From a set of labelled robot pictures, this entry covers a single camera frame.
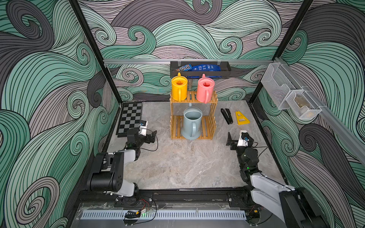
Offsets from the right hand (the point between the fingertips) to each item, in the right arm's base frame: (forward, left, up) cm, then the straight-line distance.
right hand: (239, 133), depth 82 cm
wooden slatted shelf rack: (+19, +14, -14) cm, 28 cm away
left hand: (+8, +56, -5) cm, 57 cm away
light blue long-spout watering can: (+5, +28, +6) cm, 29 cm away
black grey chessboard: (+22, +74, -11) cm, 78 cm away
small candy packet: (+38, +32, +21) cm, 54 cm away
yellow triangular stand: (+22, -12, -15) cm, 30 cm away
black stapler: (+25, -2, -14) cm, 29 cm away
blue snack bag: (+38, +17, +21) cm, 47 cm away
